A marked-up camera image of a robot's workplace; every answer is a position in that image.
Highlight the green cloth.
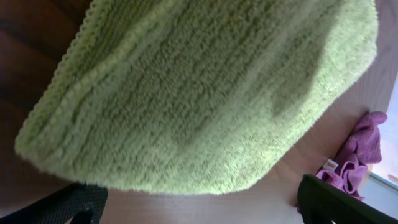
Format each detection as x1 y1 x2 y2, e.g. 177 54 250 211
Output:
14 0 378 195

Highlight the crumpled purple cloth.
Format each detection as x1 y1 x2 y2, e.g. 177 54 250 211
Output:
315 111 387 202

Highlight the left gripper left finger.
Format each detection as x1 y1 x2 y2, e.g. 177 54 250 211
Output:
1 184 108 224

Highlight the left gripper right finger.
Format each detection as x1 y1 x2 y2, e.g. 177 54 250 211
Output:
297 174 397 224

